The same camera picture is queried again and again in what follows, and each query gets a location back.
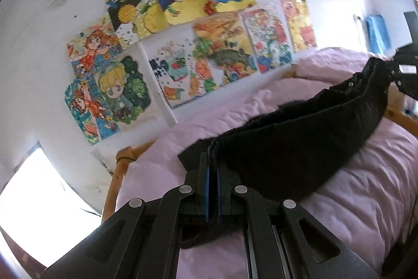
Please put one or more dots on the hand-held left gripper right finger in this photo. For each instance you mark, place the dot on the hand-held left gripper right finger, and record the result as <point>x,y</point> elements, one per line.
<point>219,197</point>

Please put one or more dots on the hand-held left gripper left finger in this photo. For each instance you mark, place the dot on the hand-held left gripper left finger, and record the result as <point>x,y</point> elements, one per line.
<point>206,197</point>

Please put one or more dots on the black padded jacket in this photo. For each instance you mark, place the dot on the black padded jacket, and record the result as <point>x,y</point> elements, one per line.
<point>303,138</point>

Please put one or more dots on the blue hanging cloth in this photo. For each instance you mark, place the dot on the blue hanging cloth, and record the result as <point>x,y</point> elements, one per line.
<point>378,34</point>

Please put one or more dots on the pink pillow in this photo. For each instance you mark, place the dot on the pink pillow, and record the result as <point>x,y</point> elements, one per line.
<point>329,65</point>

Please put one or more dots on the pink pigs drawing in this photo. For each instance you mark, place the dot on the pink pigs drawing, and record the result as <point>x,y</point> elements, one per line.
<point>300,25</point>

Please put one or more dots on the pink bed blanket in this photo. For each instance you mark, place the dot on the pink bed blanket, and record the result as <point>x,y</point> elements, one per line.
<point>359,194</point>

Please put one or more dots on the cup and turtles drawing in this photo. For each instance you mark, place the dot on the cup and turtles drawing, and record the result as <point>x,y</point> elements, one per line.
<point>176,69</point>

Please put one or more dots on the blond child drawing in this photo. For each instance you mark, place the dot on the blond child drawing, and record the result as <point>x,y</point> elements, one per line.
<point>125,92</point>

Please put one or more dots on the crowded city drawing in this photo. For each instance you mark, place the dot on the crowded city drawing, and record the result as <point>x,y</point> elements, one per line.
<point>267,38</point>

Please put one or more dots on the girl with flowers drawing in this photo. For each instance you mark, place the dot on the girl with flowers drawing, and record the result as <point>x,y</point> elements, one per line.
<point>88,112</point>

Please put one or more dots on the autumn landscape drawing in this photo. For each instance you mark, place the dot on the autumn landscape drawing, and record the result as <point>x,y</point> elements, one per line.
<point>223,50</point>

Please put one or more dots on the bright window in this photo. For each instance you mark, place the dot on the bright window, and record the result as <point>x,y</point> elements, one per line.
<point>39,200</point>

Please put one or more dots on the orange-haired girl drawing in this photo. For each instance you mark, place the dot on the orange-haired girl drawing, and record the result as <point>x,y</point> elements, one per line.
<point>93,48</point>

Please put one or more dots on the pineapple drawing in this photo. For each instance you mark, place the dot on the pineapple drawing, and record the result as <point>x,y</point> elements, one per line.
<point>134,12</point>

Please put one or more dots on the wooden bed frame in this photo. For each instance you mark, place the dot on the wooden bed frame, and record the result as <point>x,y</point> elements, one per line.
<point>114,190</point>

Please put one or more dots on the white wall hook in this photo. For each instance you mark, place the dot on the white wall hook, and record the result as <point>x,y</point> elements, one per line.
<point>104,161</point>

